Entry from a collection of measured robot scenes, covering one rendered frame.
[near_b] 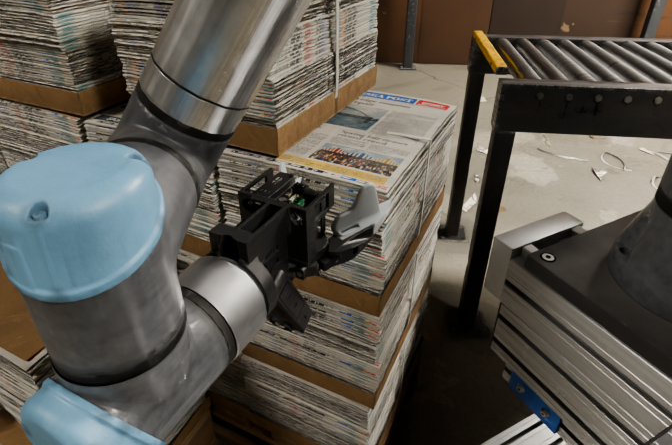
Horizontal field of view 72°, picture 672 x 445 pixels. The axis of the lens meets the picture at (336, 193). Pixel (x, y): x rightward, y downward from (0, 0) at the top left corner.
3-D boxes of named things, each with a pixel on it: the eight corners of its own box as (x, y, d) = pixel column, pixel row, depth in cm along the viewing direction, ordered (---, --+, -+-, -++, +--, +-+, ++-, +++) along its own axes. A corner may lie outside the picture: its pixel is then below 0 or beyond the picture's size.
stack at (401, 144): (367, 519, 101) (390, 194, 59) (23, 337, 145) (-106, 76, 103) (419, 382, 131) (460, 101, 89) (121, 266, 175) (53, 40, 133)
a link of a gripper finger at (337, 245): (382, 232, 46) (309, 266, 42) (382, 244, 47) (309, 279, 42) (353, 211, 49) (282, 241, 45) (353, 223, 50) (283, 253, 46)
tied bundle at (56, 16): (84, 121, 80) (41, -25, 69) (-21, 97, 91) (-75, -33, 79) (219, 66, 110) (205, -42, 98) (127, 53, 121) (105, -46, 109)
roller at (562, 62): (576, 98, 112) (588, 79, 109) (530, 50, 152) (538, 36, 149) (595, 105, 112) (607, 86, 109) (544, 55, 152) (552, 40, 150)
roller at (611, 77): (604, 99, 111) (618, 80, 109) (551, 51, 151) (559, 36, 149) (623, 106, 111) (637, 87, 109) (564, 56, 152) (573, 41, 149)
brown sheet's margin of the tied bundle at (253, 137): (278, 157, 67) (276, 129, 65) (133, 123, 78) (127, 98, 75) (328, 120, 79) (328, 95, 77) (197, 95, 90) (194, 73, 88)
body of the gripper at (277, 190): (340, 180, 43) (266, 253, 33) (340, 254, 47) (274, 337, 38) (271, 163, 46) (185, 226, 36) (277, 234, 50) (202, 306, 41)
